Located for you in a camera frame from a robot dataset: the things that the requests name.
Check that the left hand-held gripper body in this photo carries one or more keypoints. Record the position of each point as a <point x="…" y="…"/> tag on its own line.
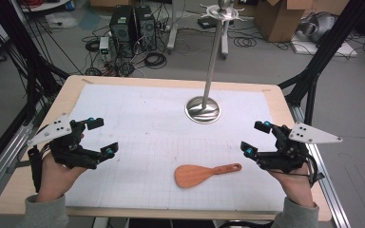
<point x="64" y="152"/>

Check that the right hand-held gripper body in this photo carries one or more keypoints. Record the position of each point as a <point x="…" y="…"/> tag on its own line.
<point x="290" y="156"/>

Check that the wooden rice spatula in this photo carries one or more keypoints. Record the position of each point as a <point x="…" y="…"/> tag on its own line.
<point x="191" y="175"/>

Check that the metal utensil stand with hooks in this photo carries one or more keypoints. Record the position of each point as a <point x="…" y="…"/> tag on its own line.
<point x="210" y="63"/>

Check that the person's right hand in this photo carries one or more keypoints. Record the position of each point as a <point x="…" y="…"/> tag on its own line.
<point x="294" y="186"/>

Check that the person's left hand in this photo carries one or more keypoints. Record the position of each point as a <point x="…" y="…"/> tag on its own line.
<point x="55" y="182"/>

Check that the white grid paper mat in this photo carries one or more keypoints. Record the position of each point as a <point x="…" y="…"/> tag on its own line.
<point x="155" y="142"/>

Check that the small white power box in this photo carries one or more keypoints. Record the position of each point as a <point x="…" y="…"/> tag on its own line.
<point x="104" y="47"/>

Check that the white stand leg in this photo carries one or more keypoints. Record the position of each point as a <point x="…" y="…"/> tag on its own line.
<point x="172" y="34"/>
<point x="224" y="41"/>

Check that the black computer tower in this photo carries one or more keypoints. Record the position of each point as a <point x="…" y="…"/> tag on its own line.
<point x="146" y="28"/>
<point x="122" y="28"/>

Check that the white flat board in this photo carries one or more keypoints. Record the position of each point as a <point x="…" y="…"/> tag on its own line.
<point x="329" y="50"/>

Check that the large open cardboard box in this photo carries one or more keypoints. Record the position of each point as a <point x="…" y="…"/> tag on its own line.
<point x="278" y="22"/>

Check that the grey bag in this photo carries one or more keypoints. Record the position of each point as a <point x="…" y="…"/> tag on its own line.
<point x="320" y="27"/>

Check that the flat black device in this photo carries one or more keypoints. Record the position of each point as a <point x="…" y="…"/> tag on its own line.
<point x="207" y="22"/>

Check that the white round table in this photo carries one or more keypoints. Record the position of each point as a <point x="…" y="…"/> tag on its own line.
<point x="44" y="4"/>

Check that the aluminium rail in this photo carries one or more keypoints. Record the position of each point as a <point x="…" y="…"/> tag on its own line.
<point x="0" y="167"/>
<point x="324" y="177"/>

